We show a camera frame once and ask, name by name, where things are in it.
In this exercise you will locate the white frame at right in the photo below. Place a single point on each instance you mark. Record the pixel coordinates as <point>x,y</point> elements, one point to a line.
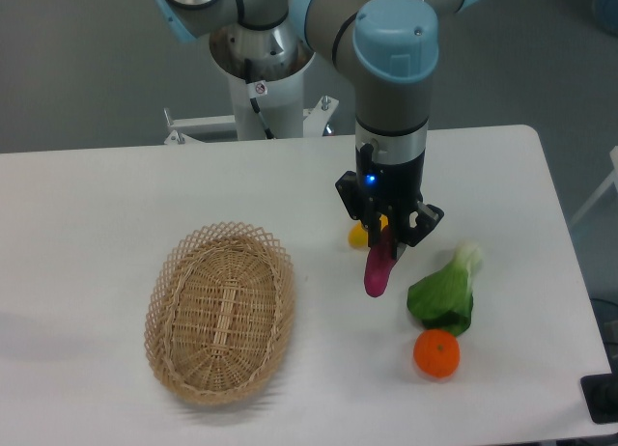
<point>608,183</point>

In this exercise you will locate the orange tangerine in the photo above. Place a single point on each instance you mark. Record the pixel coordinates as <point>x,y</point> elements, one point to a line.
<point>436,353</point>

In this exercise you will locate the black box at table edge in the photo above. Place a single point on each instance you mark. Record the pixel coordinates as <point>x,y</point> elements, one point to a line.
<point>600,394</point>

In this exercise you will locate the yellow mango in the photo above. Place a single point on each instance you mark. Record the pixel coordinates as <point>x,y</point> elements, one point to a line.
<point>358,237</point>

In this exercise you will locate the woven wicker basket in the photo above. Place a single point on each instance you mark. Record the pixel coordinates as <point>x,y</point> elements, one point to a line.
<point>221,314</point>

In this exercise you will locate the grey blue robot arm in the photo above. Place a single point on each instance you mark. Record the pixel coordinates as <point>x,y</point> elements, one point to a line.
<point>387,50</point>

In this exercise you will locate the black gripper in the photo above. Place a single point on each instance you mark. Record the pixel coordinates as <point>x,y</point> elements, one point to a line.
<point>394,190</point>

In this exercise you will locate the green bok choy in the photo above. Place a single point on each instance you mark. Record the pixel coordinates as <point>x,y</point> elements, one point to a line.
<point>444,299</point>

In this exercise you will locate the purple sweet potato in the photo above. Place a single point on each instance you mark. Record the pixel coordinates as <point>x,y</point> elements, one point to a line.
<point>381,259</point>

